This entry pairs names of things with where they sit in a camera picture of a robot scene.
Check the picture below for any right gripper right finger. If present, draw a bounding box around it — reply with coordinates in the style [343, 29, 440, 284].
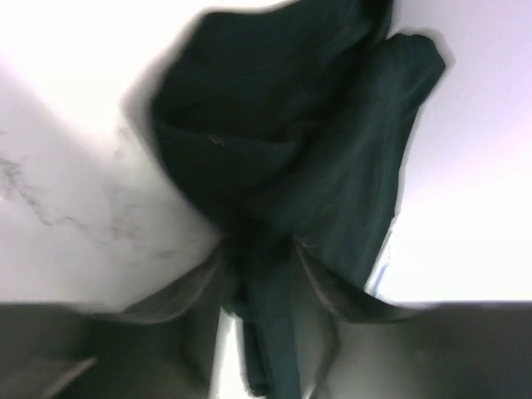
[293, 244, 531, 398]

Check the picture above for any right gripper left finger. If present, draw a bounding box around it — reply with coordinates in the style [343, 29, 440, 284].
[1, 248, 226, 398]

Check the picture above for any black t shirt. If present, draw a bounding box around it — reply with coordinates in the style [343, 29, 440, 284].
[149, 1, 446, 398]

